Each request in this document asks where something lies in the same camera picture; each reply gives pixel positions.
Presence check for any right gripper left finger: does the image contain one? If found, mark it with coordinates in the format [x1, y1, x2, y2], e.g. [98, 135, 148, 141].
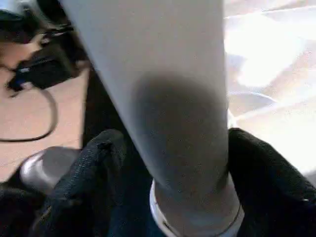
[29, 129, 129, 237]

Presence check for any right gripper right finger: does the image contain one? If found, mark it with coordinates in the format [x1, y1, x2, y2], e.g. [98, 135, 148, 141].
[227, 128, 316, 237]

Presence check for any thin black floor cable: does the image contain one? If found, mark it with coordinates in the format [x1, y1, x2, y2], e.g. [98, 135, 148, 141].
[0, 61, 57, 143]

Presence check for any white plastic table top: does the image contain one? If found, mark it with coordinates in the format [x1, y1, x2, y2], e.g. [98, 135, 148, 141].
[149, 0, 316, 237]

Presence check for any dark right robot foot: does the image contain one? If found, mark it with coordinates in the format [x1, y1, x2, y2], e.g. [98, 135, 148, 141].
[18, 145, 82, 196]

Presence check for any white plastic table leg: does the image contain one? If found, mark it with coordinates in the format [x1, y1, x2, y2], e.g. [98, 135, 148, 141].
[59, 0, 241, 233]

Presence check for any black power adapter box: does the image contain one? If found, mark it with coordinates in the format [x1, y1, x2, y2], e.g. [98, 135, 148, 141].
[6, 46, 75, 91]

